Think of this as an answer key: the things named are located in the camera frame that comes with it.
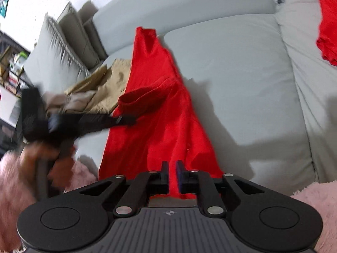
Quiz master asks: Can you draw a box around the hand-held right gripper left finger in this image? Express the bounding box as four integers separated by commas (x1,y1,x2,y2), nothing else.
78,161,169,218

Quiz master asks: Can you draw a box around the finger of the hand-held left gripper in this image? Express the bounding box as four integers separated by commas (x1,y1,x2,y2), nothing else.
71,113,136,138

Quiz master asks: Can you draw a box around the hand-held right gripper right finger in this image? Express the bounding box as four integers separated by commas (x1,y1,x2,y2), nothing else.
176,160,267,216

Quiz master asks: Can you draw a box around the red garment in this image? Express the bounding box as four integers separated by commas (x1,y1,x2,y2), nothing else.
316,0,337,66
99,27,224,201

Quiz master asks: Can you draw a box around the person's left forearm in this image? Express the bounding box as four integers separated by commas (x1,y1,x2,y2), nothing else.
0,150,40,245

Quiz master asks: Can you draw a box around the person's left hand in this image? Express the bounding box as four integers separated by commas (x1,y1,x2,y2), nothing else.
20,142,77,188

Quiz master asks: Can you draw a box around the white cabinet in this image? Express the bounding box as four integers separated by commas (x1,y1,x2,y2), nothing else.
0,86,23,128

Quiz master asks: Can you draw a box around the tan garment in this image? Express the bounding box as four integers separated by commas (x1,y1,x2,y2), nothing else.
45,58,132,115

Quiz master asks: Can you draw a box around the person's left leg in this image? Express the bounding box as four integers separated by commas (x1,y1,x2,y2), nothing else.
64,159,99,193

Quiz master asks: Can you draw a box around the bookshelf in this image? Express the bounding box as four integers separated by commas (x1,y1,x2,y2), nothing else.
0,30,31,98

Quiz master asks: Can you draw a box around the light grey fringed pillow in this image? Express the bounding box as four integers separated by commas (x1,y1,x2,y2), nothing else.
24,13,91,90

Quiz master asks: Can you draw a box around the olive pillow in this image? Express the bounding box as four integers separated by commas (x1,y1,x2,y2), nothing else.
79,1,109,62
56,1,102,70

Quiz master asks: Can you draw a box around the grey sofa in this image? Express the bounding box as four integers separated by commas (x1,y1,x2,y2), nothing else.
24,0,337,206

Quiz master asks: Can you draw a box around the wall poster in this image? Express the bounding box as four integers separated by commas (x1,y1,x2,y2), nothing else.
0,0,12,17

